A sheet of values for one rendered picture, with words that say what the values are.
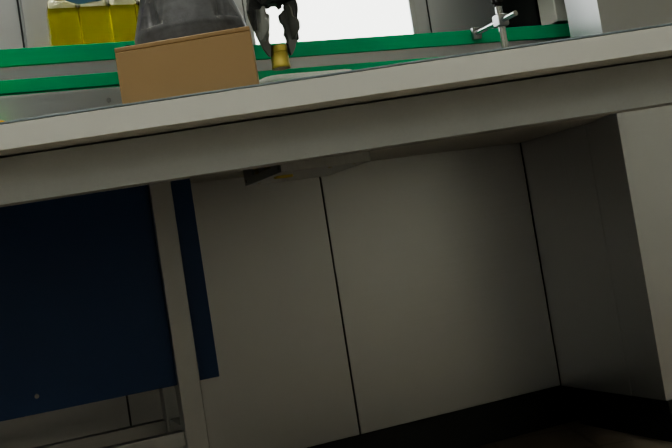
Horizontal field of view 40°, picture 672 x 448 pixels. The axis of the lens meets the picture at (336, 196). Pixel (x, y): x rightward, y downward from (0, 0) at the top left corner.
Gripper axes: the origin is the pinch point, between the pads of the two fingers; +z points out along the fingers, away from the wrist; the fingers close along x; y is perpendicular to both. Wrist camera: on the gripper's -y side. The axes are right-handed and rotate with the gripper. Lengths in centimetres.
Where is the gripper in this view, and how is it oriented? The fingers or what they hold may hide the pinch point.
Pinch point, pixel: (278, 49)
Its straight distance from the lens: 180.4
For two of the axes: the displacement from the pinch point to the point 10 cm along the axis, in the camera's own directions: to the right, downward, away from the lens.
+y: 3.6, -0.9, -9.3
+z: 1.6, 9.9, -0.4
